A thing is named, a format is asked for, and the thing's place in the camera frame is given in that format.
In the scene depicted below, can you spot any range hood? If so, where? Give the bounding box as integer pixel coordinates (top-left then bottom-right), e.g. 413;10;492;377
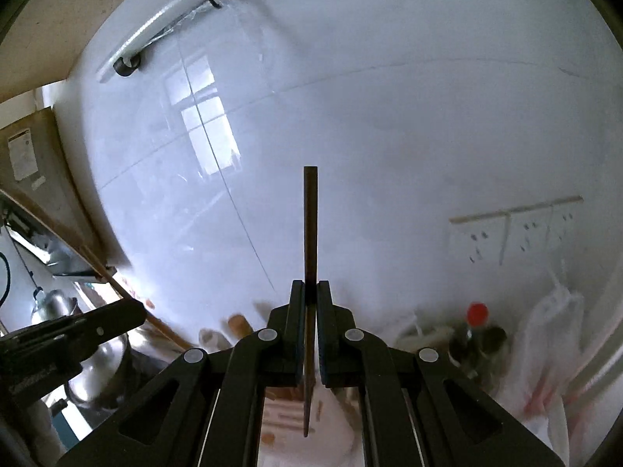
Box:
0;107;115;284

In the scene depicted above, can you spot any dark bottle with red cap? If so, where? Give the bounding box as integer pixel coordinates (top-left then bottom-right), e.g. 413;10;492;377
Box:
447;302;510;381

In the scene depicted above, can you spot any white wall pipe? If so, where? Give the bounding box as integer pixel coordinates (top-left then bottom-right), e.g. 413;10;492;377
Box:
99;0;246;84

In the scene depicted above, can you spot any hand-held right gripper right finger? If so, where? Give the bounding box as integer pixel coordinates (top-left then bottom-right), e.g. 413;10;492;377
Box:
316;279;570;467

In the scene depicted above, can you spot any white utensil holder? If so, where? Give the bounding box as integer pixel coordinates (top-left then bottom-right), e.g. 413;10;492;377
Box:
258;384;366;467

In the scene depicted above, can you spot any dark wooden chopstick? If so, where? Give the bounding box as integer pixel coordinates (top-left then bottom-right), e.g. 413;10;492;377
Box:
302;166;320;438

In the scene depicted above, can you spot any white plastic bag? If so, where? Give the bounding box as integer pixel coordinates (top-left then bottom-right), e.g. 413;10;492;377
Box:
501;284;602;467

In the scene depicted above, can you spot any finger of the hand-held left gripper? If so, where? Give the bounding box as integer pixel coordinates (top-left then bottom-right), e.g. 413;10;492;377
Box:
62;299;148;362

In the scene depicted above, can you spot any white wall socket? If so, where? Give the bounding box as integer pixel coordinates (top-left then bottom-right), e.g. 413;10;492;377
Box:
507;209;554;255
550;199;585;246
450;215;510;267

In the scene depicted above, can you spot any metal pot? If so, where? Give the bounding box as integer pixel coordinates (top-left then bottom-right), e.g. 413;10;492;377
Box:
30;288;133;410

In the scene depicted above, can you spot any black pipe clamp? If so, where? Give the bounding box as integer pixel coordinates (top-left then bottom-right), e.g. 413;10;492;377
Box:
113;55;142;77

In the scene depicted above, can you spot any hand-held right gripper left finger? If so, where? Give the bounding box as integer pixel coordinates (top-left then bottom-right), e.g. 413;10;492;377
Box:
56;279;306;467

